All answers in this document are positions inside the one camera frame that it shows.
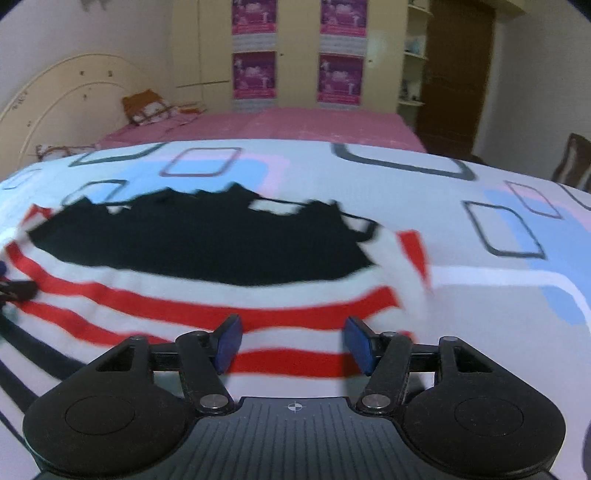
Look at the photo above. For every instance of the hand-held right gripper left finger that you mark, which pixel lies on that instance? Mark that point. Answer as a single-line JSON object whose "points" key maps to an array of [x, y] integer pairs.
{"points": [[228, 342]]}

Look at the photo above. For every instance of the printed blanket with rectangles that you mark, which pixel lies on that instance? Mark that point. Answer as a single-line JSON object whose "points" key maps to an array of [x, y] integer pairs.
{"points": [[485, 286]]}

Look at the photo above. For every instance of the pale blue shelf ornament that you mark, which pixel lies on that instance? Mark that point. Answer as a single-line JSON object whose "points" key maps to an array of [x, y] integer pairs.
{"points": [[415, 44]]}

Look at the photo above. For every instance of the cream wardrobe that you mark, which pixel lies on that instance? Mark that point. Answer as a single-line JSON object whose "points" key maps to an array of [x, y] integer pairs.
{"points": [[298, 55]]}

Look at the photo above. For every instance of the striped cartoon print sweater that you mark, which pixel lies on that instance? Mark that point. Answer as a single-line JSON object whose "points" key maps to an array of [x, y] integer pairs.
{"points": [[207, 240]]}

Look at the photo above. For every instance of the purple wall poster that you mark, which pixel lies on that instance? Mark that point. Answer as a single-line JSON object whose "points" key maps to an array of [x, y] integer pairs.
{"points": [[344, 17], [340, 78], [254, 74], [254, 16]]}

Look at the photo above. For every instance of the cream corner shelf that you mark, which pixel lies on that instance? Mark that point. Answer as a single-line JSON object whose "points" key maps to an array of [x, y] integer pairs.
{"points": [[413, 64]]}

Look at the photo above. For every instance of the wooden chair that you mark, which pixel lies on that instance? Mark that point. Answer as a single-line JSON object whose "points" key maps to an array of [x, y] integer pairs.
{"points": [[575, 161]]}

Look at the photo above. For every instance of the pink bed sheet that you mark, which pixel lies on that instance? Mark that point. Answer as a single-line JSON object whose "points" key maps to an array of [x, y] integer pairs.
{"points": [[295, 127]]}

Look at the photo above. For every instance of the small dark shelf ornament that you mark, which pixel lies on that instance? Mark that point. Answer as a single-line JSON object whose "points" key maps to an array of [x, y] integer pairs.
{"points": [[410, 91]]}

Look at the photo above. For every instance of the small white patterned pillow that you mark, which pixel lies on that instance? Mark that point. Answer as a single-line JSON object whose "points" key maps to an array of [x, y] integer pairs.
{"points": [[64, 151]]}

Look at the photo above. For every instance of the brown wooden door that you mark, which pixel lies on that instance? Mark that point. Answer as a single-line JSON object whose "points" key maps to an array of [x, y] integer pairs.
{"points": [[457, 78]]}

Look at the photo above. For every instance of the brown and white pillow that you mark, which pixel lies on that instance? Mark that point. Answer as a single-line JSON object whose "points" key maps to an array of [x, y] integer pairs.
{"points": [[147, 108]]}

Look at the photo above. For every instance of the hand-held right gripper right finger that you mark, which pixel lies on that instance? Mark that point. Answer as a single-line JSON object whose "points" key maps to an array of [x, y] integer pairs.
{"points": [[360, 344]]}

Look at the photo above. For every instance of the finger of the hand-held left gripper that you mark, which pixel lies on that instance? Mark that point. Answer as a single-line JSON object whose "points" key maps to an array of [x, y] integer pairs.
{"points": [[18, 290]]}

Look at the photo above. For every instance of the cream arched headboard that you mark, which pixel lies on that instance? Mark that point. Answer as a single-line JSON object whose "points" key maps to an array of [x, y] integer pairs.
{"points": [[60, 101]]}

